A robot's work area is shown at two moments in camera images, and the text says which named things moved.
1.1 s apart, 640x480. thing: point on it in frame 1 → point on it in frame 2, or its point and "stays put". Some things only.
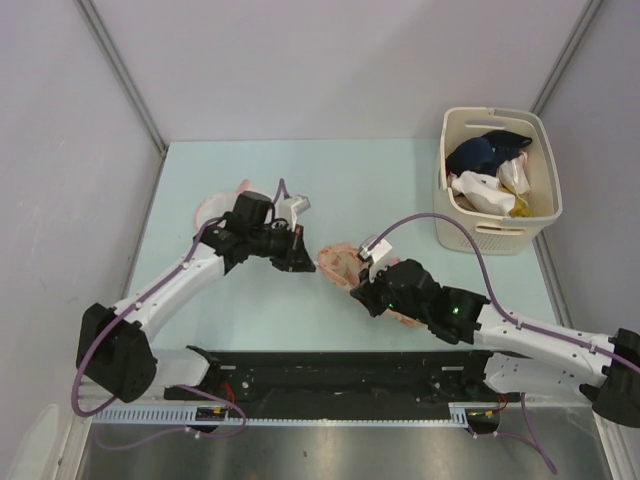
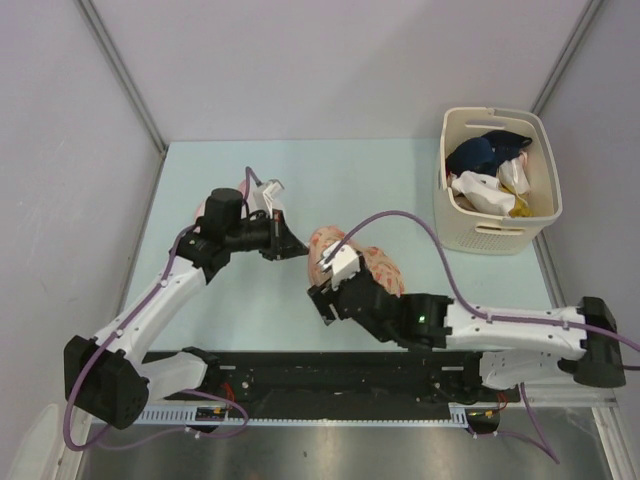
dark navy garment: [484, 153] stays put
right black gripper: [367, 295] → [323, 296]
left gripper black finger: [302, 260] → [285, 241]
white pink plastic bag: [514, 173] stays put
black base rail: [334, 379] stays put
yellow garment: [522, 207] stays put
